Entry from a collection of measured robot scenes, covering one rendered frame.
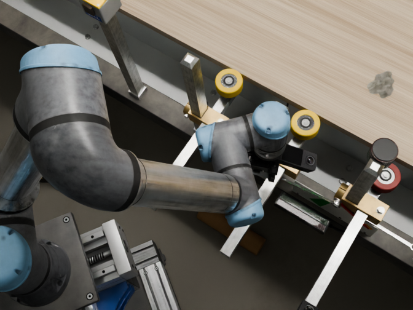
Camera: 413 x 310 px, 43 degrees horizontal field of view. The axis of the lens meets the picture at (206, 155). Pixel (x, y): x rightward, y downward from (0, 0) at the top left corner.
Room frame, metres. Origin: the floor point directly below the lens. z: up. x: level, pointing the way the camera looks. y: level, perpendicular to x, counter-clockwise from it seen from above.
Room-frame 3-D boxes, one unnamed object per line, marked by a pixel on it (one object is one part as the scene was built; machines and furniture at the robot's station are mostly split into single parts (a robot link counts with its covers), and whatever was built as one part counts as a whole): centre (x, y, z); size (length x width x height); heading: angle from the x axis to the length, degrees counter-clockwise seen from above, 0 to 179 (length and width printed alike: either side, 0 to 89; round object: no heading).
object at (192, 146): (0.57, 0.03, 0.82); 0.43 x 0.03 x 0.04; 136
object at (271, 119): (0.41, -0.14, 1.23); 0.09 x 0.08 x 0.11; 93
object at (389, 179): (0.35, -0.45, 0.85); 0.08 x 0.08 x 0.11
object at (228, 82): (0.71, -0.11, 0.85); 0.08 x 0.08 x 0.11
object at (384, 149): (0.35, -0.40, 1.00); 0.06 x 0.06 x 0.22; 46
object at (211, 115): (0.65, -0.02, 0.82); 0.13 x 0.06 x 0.05; 46
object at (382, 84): (0.60, -0.52, 0.91); 0.09 x 0.07 x 0.02; 129
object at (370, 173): (0.32, -0.36, 0.87); 0.03 x 0.03 x 0.48; 46
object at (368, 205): (0.30, -0.38, 0.84); 0.13 x 0.06 x 0.05; 46
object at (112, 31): (0.85, 0.18, 0.92); 0.05 x 0.04 x 0.45; 46
